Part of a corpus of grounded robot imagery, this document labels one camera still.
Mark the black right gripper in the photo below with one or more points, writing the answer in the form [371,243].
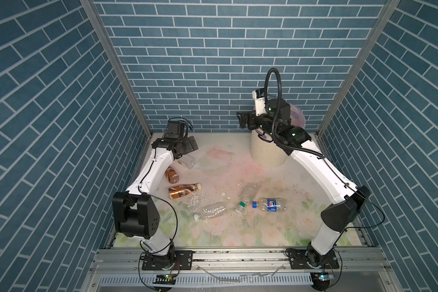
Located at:
[244,121]

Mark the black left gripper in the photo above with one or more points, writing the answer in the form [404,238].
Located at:
[190,147]

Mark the frosted rectangular plastic bottle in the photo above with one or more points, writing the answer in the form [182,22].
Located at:
[187,161]

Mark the brown Nescafe coffee bottle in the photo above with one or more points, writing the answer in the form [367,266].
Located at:
[172,175]

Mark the amber tea bottle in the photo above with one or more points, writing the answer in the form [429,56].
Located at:
[183,190]

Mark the clear crushed bottle white cap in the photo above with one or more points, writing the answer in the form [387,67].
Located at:
[211,211]

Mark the clear bottle green cap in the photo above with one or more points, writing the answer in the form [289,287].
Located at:
[246,198]

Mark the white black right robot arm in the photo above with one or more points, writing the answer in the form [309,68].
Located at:
[347,199]

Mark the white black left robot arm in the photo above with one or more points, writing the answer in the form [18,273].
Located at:
[134,211]

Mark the beige bin pink liner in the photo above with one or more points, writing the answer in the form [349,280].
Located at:
[264,151]

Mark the clear Pepsi bottle blue cap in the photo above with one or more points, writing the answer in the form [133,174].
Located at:
[270,204]

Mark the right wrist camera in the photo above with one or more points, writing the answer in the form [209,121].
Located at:
[259,101]

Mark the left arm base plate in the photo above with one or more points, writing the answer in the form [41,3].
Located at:
[166,260]

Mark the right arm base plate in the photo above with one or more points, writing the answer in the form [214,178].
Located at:
[301,259]

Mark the aluminium corner post right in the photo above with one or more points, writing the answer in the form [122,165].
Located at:
[372,37]

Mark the aluminium corner post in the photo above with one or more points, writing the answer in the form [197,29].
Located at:
[102,34]
[372,37]

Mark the aluminium corner post left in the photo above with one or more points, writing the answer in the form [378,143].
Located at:
[102,34]

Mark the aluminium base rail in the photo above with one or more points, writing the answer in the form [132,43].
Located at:
[351,269]

